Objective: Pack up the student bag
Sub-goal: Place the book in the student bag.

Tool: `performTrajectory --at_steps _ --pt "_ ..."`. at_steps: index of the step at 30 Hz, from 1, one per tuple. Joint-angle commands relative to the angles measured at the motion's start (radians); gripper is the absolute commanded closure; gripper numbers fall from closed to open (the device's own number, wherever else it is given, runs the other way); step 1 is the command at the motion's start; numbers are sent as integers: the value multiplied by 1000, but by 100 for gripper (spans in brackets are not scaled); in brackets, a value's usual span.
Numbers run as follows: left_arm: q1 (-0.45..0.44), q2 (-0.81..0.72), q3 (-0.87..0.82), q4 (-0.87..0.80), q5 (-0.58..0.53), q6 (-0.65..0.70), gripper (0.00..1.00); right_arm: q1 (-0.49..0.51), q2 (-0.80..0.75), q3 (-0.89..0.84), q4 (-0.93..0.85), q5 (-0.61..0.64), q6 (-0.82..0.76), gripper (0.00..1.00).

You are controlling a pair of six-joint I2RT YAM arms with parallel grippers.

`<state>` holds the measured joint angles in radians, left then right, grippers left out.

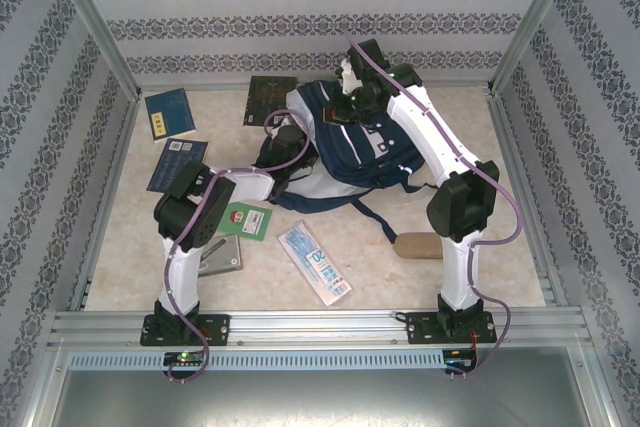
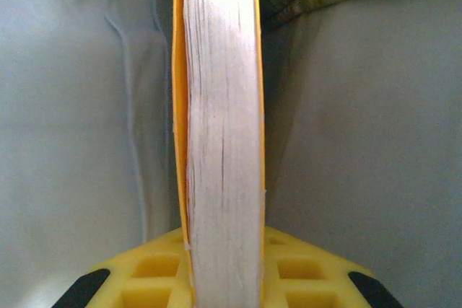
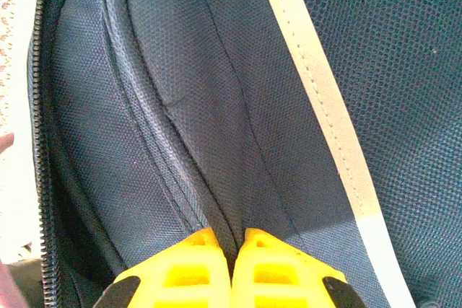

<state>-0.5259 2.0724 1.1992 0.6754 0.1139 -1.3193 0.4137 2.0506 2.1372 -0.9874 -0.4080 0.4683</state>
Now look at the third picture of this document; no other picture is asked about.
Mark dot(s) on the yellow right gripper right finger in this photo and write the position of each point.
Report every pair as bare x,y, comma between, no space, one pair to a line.
281,272

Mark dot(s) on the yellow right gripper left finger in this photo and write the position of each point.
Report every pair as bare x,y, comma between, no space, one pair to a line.
180,272

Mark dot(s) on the navy blue backpack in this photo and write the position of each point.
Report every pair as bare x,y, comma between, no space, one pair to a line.
180,106

